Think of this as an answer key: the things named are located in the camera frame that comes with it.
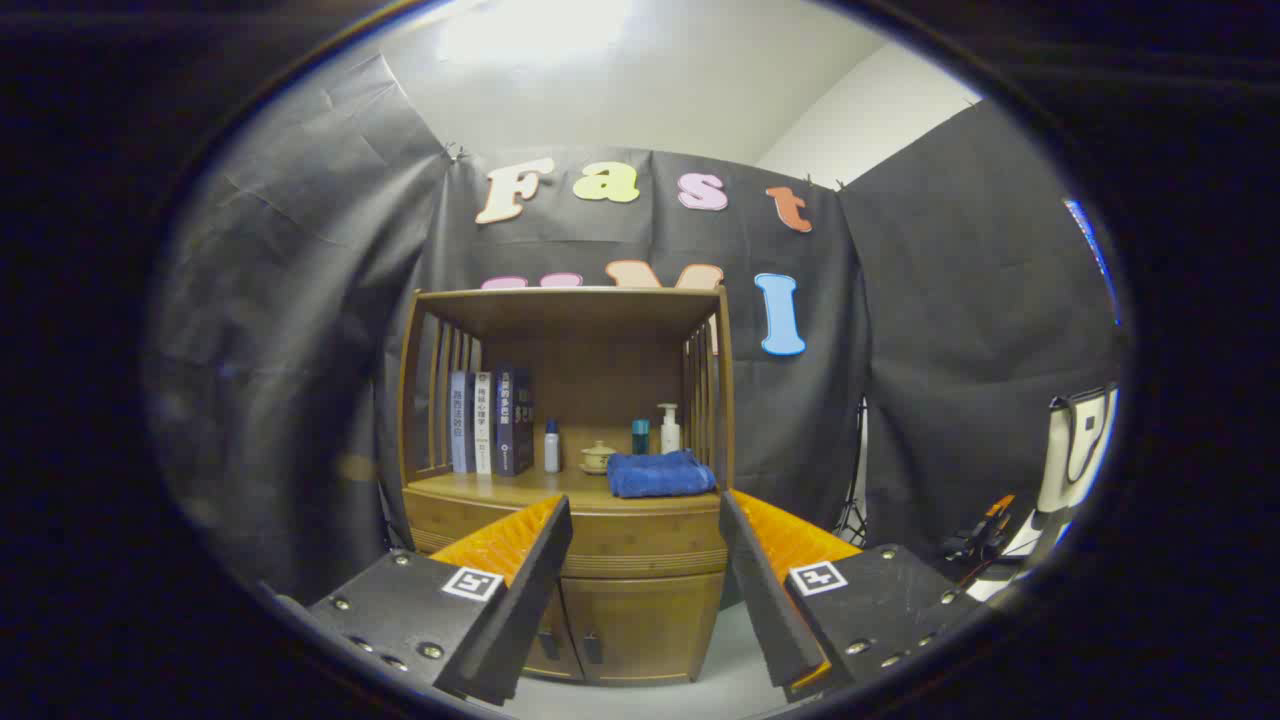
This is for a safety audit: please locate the black tripod stand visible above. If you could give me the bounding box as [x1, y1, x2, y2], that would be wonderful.
[835, 400, 869, 546]

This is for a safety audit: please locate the wooden cabinet door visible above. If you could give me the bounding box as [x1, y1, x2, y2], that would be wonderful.
[525, 580, 578, 681]
[562, 572, 723, 684]

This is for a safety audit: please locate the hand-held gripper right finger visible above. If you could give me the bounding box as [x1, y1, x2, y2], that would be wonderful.
[718, 489, 986, 701]

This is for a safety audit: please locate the white book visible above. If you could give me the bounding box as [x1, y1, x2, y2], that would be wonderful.
[473, 372, 495, 475]

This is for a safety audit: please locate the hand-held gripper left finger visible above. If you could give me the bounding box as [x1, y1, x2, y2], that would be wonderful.
[305, 495, 574, 706]

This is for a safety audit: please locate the wooden countertop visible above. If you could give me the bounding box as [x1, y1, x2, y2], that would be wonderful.
[403, 465, 726, 516]

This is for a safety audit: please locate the dark blue book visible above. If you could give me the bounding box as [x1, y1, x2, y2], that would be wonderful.
[493, 364, 535, 477]

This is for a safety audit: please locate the light blue book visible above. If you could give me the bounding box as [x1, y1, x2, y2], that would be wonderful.
[449, 371, 477, 474]

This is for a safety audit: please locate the wooden cabinet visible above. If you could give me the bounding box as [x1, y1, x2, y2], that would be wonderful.
[397, 286, 736, 686]

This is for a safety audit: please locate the blue towel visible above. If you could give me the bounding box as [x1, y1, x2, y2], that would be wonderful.
[606, 449, 717, 499]

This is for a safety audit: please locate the white tote bag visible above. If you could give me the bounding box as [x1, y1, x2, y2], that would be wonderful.
[1035, 388, 1119, 516]

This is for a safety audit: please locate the wooden drawer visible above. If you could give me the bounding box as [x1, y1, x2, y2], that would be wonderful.
[403, 490, 729, 579]

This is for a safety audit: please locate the black orange tool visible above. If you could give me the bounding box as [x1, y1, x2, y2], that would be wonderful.
[940, 495, 1016, 566]

